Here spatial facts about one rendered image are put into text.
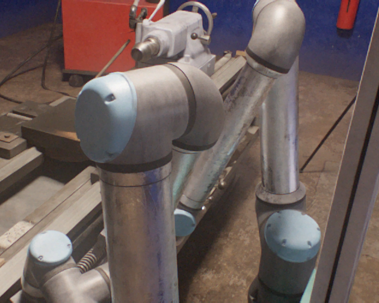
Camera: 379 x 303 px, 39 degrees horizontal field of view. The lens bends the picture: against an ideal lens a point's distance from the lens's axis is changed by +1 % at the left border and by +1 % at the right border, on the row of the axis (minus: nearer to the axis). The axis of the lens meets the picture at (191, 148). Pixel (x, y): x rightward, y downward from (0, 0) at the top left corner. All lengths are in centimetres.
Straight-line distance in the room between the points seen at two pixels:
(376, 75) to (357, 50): 488
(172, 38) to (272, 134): 118
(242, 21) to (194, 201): 459
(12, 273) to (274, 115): 82
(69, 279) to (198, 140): 50
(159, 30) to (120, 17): 216
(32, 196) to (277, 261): 98
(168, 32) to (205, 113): 174
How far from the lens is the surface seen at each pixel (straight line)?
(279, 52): 123
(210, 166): 135
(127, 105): 71
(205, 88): 79
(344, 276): 100
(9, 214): 195
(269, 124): 145
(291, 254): 143
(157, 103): 73
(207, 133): 84
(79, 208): 174
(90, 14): 472
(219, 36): 600
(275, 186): 154
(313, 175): 378
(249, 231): 311
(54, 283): 120
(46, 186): 209
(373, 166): 88
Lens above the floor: 182
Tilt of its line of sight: 28 degrees down
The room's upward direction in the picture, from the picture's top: 5 degrees clockwise
